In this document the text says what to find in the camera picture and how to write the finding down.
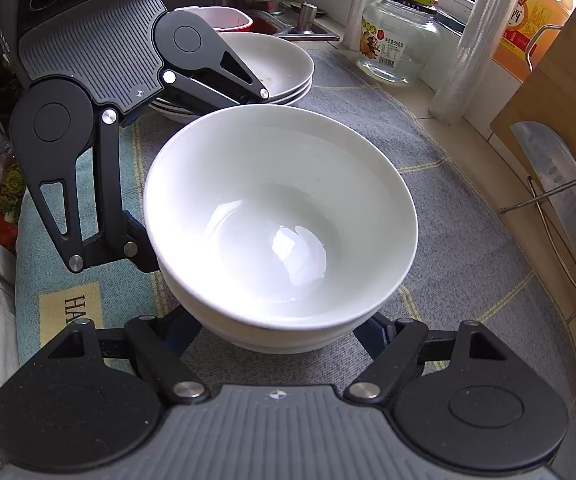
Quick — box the clear plastic wrap roll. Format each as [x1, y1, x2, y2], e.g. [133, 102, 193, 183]
[428, 0, 531, 126]
[344, 0, 393, 51]

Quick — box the bamboo cutting board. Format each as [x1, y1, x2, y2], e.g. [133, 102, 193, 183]
[489, 0, 576, 281]

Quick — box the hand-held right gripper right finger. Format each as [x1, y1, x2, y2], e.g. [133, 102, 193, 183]
[343, 312, 510, 404]

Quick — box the yellow cooking oil bottle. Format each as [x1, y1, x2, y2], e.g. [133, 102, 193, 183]
[492, 0, 576, 82]

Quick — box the glass jar with label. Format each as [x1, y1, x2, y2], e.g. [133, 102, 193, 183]
[357, 0, 441, 85]

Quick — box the steel kitchen sink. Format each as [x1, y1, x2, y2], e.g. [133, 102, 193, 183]
[160, 0, 341, 43]

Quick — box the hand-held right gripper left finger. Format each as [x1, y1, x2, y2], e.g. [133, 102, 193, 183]
[48, 305, 211, 404]

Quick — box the grey checked dish cloth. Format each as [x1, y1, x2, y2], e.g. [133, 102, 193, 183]
[15, 50, 576, 480]

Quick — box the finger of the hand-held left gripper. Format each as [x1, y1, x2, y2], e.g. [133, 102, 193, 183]
[160, 32, 271, 117]
[22, 107, 161, 275]

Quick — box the metal wire rack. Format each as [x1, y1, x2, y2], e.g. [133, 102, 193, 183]
[498, 24, 576, 323]

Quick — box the steel kitchen knife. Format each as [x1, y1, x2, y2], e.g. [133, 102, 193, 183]
[510, 121, 576, 293]

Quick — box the red and white basin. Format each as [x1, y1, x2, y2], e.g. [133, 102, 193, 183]
[175, 5, 289, 37]

